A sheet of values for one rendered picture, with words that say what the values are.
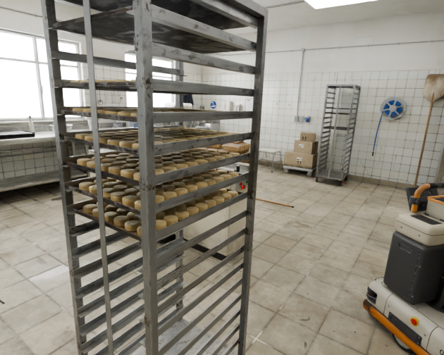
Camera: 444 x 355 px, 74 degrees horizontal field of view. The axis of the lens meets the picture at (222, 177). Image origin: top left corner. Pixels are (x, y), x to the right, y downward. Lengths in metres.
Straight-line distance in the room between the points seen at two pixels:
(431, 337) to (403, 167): 4.55
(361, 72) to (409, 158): 1.83
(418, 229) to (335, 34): 5.16
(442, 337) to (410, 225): 0.61
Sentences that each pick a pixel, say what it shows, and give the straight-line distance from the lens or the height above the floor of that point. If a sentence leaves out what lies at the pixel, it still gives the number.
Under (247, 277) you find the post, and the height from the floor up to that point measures 0.63.
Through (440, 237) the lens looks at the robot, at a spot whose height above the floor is 0.75.
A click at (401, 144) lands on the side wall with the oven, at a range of 6.38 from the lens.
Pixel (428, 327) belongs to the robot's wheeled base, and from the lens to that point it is 2.21.
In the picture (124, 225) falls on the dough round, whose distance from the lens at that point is 1.07.
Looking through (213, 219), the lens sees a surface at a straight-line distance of 2.76.
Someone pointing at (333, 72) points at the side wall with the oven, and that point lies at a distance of 6.62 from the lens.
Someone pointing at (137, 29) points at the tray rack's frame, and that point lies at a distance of 0.83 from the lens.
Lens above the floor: 1.46
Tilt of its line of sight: 14 degrees down
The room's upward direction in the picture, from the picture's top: 2 degrees clockwise
